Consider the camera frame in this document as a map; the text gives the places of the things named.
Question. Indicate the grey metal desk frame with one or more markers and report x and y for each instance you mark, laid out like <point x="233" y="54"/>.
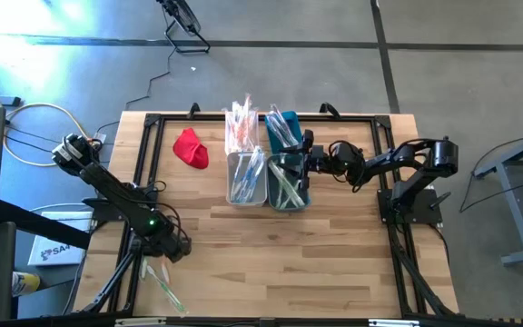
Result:
<point x="522" y="227"/>

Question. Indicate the red cloth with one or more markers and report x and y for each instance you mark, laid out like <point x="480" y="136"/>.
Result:
<point x="191" y="150"/>

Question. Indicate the white printed box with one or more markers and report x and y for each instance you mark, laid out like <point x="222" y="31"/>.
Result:
<point x="57" y="250"/>

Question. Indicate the black table clamp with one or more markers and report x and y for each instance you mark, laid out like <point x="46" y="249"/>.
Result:
<point x="329" y="109"/>
<point x="193" y="110"/>

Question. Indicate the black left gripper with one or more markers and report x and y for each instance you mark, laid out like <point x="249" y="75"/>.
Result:
<point x="175" y="243"/>

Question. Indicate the blue toothbrush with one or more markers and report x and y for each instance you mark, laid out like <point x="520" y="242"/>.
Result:
<point x="239" y="179"/>
<point x="254" y="177"/>
<point x="242" y="168"/>
<point x="259" y="165"/>

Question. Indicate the yellow white canister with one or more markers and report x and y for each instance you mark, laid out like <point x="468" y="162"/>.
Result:
<point x="25" y="284"/>

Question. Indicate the translucent white plastic bin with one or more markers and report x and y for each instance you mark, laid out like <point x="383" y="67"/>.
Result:
<point x="226" y="145"/>

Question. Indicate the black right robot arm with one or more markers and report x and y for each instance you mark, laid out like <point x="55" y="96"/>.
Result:
<point x="402" y="159"/>

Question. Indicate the teal plastic bin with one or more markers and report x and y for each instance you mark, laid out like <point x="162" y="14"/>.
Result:
<point x="298" y="122"/>

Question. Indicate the black floor fan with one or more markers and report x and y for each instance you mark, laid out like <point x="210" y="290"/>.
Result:
<point x="182" y="13"/>

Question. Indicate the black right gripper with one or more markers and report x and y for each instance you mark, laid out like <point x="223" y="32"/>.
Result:
<point x="343" y="159"/>

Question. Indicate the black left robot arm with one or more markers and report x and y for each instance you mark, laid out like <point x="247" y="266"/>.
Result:
<point x="107" y="181"/>

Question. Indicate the purple toothbrush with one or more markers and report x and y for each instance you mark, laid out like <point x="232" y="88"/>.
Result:
<point x="283" y="120"/>
<point x="276" y="127"/>
<point x="291" y="134"/>

